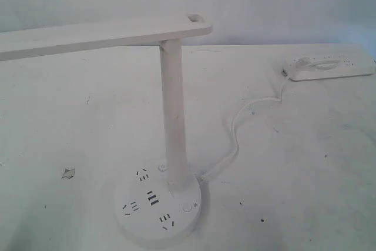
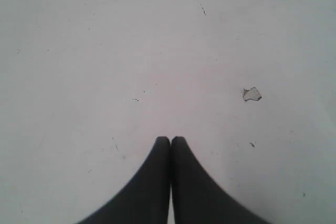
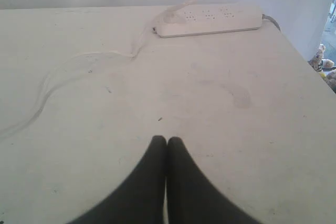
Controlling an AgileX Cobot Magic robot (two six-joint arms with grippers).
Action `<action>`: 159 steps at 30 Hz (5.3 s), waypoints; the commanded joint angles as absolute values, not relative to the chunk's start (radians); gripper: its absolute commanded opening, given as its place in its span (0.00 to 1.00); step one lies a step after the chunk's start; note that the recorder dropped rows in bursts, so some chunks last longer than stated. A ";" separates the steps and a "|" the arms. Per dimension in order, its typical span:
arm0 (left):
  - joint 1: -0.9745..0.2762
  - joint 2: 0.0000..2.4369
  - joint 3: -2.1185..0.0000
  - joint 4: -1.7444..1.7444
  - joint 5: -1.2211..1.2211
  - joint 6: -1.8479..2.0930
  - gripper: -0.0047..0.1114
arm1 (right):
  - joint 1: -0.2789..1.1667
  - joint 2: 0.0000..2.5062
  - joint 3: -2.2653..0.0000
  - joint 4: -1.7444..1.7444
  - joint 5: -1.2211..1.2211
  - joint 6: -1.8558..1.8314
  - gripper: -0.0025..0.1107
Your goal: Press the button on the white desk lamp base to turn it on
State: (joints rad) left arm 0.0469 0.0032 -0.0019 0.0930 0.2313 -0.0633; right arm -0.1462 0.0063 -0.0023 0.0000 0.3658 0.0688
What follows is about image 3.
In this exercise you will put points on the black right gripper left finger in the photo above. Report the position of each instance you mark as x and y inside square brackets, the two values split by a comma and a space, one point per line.
[140, 197]

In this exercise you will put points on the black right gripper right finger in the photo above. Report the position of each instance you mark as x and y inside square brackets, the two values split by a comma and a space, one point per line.
[191, 197]

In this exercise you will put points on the white power strip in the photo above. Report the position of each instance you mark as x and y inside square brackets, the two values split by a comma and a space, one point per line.
[212, 19]

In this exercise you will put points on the white plug in strip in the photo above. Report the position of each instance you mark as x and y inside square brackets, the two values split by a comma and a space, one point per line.
[170, 15]

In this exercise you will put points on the stuffed toys in background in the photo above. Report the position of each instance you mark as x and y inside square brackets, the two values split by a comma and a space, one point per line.
[324, 67]

